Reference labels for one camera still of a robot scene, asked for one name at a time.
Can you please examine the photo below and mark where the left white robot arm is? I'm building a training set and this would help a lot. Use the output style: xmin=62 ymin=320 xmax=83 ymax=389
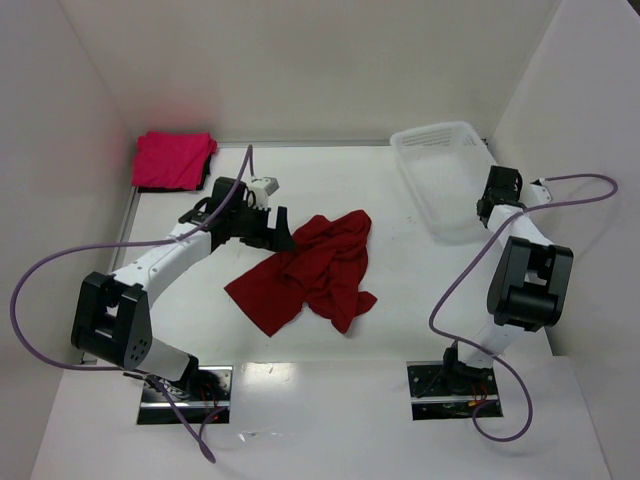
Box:
xmin=71 ymin=177 xmax=295 ymax=398

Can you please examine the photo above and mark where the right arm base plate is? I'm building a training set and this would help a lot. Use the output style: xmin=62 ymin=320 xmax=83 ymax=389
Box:
xmin=407 ymin=362 xmax=503 ymax=421

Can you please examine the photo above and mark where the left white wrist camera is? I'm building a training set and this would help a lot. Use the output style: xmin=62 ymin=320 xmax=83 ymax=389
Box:
xmin=247 ymin=176 xmax=279 ymax=210

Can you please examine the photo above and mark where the dark red t-shirt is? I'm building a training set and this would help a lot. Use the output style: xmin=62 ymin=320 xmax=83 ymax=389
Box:
xmin=225 ymin=210 xmax=377 ymax=337

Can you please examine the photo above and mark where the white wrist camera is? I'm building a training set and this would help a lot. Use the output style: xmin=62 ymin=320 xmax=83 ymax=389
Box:
xmin=247 ymin=176 xmax=279 ymax=210
xmin=522 ymin=178 xmax=553 ymax=208

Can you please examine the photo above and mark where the white plastic basket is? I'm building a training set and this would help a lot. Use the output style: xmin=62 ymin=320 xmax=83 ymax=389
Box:
xmin=390 ymin=121 xmax=495 ymax=245

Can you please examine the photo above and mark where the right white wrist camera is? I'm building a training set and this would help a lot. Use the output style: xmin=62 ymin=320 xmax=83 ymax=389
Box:
xmin=522 ymin=178 xmax=553 ymax=208

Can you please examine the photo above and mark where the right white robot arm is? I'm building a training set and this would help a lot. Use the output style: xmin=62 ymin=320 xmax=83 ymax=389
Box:
xmin=441 ymin=165 xmax=574 ymax=395

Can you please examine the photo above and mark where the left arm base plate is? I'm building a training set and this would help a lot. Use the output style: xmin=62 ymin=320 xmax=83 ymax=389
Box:
xmin=136 ymin=365 xmax=234 ymax=426

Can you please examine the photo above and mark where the folded pink t-shirt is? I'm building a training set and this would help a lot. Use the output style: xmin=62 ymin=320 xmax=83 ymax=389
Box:
xmin=132 ymin=131 xmax=218 ymax=187

